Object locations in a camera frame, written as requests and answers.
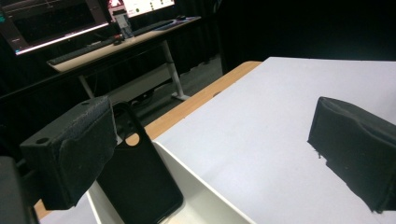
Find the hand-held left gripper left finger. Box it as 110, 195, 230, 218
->
19, 95, 119, 211

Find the drink bottle with label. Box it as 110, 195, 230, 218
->
112, 8, 134, 40

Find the white table cover board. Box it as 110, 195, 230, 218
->
38, 56, 396, 224

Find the white-legged desk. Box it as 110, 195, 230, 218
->
46, 16, 203, 105

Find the white rectangular plastic bin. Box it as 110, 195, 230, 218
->
85, 141, 258, 224

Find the black keyboard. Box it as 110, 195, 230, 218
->
48, 37, 117, 66
133, 19, 176, 36

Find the large dark computer monitor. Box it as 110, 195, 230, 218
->
0, 0, 110, 57

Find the black phone case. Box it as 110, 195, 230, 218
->
95, 101, 185, 224

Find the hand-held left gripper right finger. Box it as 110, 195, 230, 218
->
306, 96, 396, 215

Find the bright computer monitor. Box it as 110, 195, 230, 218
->
106, 0, 176, 19

